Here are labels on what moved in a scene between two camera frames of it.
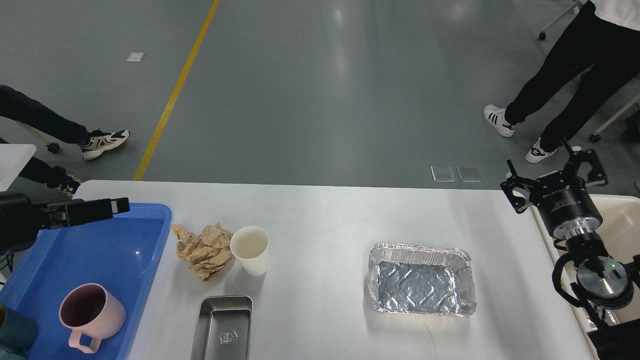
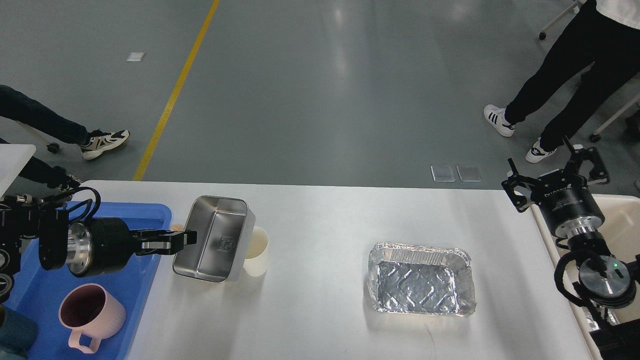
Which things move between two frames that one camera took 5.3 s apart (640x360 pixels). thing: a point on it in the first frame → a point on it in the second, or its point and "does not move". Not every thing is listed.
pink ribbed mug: [89, 308] does not move
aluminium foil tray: [408, 278] does not move
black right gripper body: [568, 209] does not move
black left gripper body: [20, 221] → [100, 246]
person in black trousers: [605, 34] does not move
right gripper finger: [596, 176] does not move
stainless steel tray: [224, 328] → [225, 228]
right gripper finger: [517, 189] does not move
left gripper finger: [74, 212] → [163, 247]
